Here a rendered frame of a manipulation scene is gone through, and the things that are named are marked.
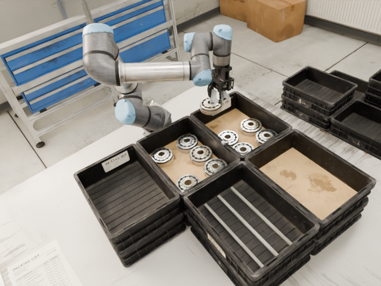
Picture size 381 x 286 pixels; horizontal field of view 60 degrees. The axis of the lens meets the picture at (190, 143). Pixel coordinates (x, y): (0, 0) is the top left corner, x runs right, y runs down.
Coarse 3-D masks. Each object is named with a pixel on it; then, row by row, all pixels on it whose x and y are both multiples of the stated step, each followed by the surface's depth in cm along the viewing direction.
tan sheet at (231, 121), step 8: (232, 112) 173; (240, 112) 172; (216, 120) 170; (224, 120) 169; (232, 120) 168; (240, 120) 168; (216, 128) 165; (224, 128) 165; (232, 128) 164; (264, 128) 161; (240, 136) 159; (248, 136) 158; (256, 144) 154
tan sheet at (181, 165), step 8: (168, 144) 161; (200, 144) 158; (176, 152) 156; (176, 160) 152; (184, 160) 152; (168, 168) 149; (176, 168) 148; (184, 168) 148; (192, 168) 147; (200, 168) 147; (176, 176) 145; (200, 176) 143
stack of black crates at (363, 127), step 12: (348, 108) 221; (360, 108) 225; (372, 108) 217; (336, 120) 211; (348, 120) 225; (360, 120) 223; (372, 120) 222; (336, 132) 216; (348, 132) 208; (360, 132) 200; (372, 132) 214; (360, 144) 205; (372, 144) 198
